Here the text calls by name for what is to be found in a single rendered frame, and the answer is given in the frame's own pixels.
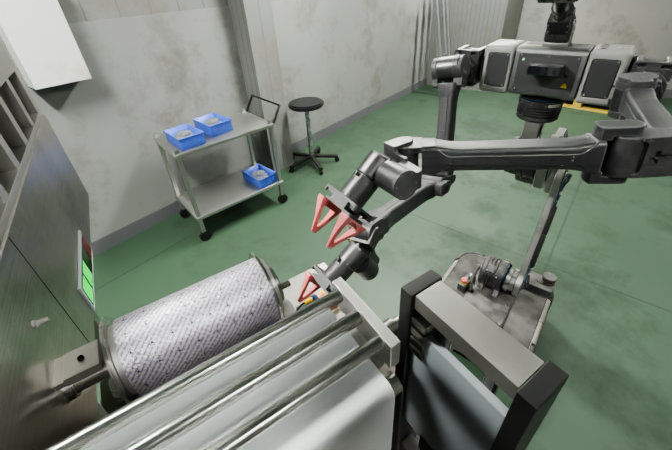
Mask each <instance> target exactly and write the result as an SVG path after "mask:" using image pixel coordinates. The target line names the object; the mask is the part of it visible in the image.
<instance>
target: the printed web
mask: <svg viewBox="0 0 672 450"><path fill-rule="evenodd" d="M279 320H280V317H279V312H278V308H277V305H276V302H275V299H274V296H273V294H272V291H271V289H270V286H269V284H268V282H267V280H266V278H265V276H264V274H263V272H262V270H261V269H260V267H259V265H258V264H257V263H256V261H255V260H254V259H250V260H247V261H245V262H243V263H241V264H238V265H236V266H234V267H232V268H229V269H227V270H225V271H223V272H220V273H218V274H216V275H213V276H211V277H209V278H207V279H204V280H202V281H200V282H198V283H195V284H193V285H191V286H189V287H186V288H184V289H182V290H180V291H177V292H175V293H173V294H171V295H168V296H166V297H164V298H162V299H159V300H157V301H155V302H153V303H150V304H148V305H146V306H144V307H141V308H139V309H137V310H135V311H132V312H130V313H128V314H126V315H123V316H121V317H119V318H117V319H115V320H114V321H113V335H114V340H115V345H116V349H117V352H118V355H119V358H120V361H121V364H122V366H123V369H124V371H125V373H126V375H127V377H128V379H129V381H130V383H131V385H132V386H133V388H134V389H135V390H136V391H137V393H138V394H139V395H140V396H143V395H145V394H146V393H148V392H150V391H152V390H154V389H155V388H157V387H159V386H161V385H163V384H165V383H166V382H168V381H170V380H172V379H174V378H175V377H177V376H179V375H181V374H183V373H185V372H186V371H188V370H190V369H192V368H194V367H195V366H197V365H199V364H201V363H203V362H205V361H206V360H208V359H210V358H212V357H214V356H215V355H217V354H219V353H221V352H223V351H225V350H226V349H228V348H230V347H232V346H234V345H235V344H237V343H239V342H241V341H243V340H245V339H246V338H248V337H250V336H252V335H254V334H256V333H257V332H259V331H261V330H263V329H265V328H266V327H268V326H270V325H272V324H274V323H276V322H277V321H279Z"/></svg>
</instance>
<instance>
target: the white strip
mask: <svg viewBox="0 0 672 450"><path fill-rule="evenodd" d="M402 391H403V387H402V384H401V382H400V380H399V379H398V377H397V376H396V375H395V374H394V373H393V372H392V371H388V372H387V373H385V374H384V375H382V374H381V372H380V371H379V370H378V369H376V370H375V371H373V372H372V373H370V374H369V375H368V376H366V377H365V378H363V379H362V380H361V381H359V382H358V383H357V384H355V385H354V386H352V387H351V388H350V389H348V390H347V391H345V392H344V393H343V394H341V395H340V396H338V397H337V398H336V399H334V400H333V401H331V402H330V403H329V404H327V405H326V406H325V407H323V408H322V409H320V410H319V411H318V412H316V413H315V414H313V415H312V416H311V417H309V418H308V419H306V420H305V421H304V422H302V423H301V424H299V425H298V426H297V427H295V428H294V429H293V430H291V431H290V432H288V433H287V434H286V435H284V436H283V437H281V438H280V439H279V440H277V441H276V442H274V443H273V444H272V445H270V446H269V447H267V448H266V449H265V450H391V445H392V432H393V419H394V406H395V397H396V396H397V395H398V394H400V393H401V392H402Z"/></svg>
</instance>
